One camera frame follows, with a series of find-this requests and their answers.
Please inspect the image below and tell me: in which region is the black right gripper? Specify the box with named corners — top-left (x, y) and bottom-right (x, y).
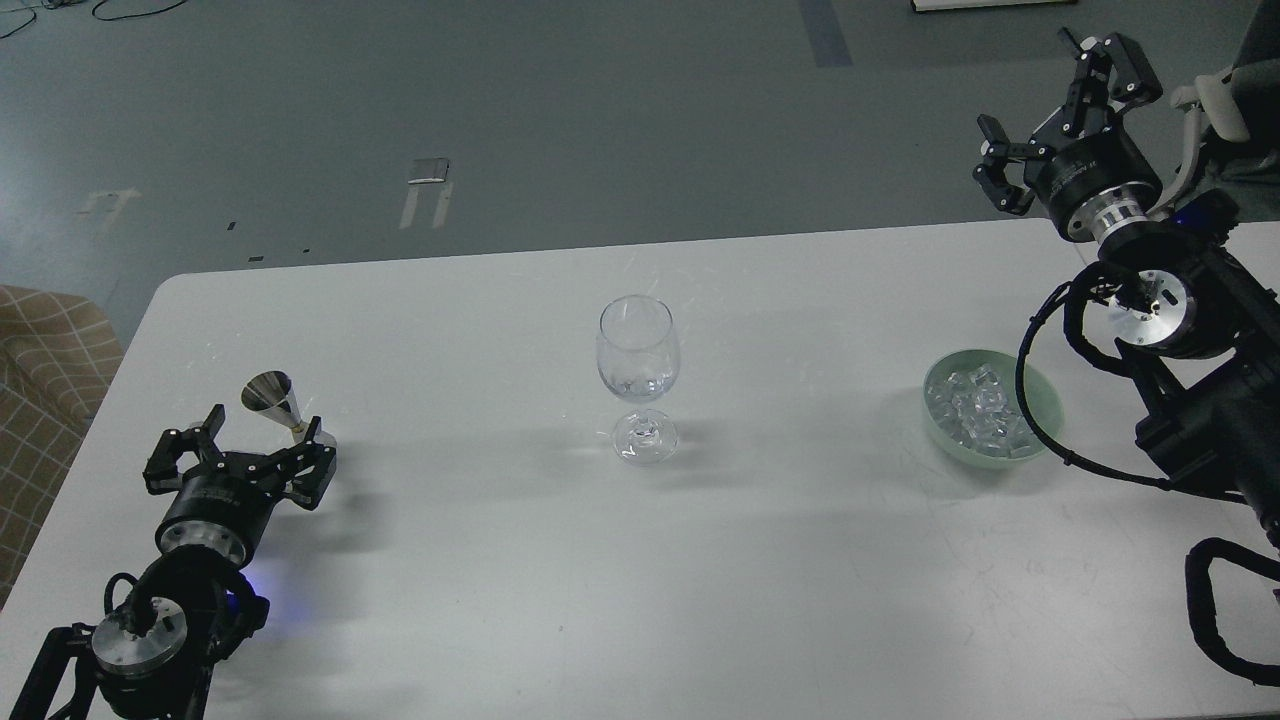
top-left (973, 27), bottom-right (1164, 243)

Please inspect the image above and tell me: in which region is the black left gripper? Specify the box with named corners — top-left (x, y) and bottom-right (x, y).
top-left (143, 404), bottom-right (338, 569)

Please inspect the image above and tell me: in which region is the steel cocktail jigger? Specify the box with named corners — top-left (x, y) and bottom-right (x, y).
top-left (239, 370), bottom-right (338, 454)

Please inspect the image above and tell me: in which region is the clear ice cubes pile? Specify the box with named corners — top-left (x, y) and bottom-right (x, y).
top-left (924, 363), bottom-right (1041, 460)

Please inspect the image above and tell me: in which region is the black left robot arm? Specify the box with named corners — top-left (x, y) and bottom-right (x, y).
top-left (12, 405), bottom-right (337, 719)

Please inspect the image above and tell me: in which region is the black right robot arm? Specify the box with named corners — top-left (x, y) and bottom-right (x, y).
top-left (972, 29), bottom-right (1279, 544)

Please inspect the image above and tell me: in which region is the clear wine glass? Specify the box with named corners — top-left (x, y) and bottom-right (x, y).
top-left (595, 293), bottom-right (681, 466)

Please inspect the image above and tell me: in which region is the white board on floor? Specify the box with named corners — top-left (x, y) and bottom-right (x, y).
top-left (910, 0), bottom-right (1043, 13)

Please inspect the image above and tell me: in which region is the white office chair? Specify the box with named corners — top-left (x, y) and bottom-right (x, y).
top-left (1158, 1), bottom-right (1279, 222)

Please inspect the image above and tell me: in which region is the green bowl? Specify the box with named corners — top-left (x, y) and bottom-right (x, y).
top-left (918, 348), bottom-right (1064, 471)

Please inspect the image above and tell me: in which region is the black floor cable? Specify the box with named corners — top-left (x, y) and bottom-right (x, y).
top-left (0, 0), bottom-right (188, 38)

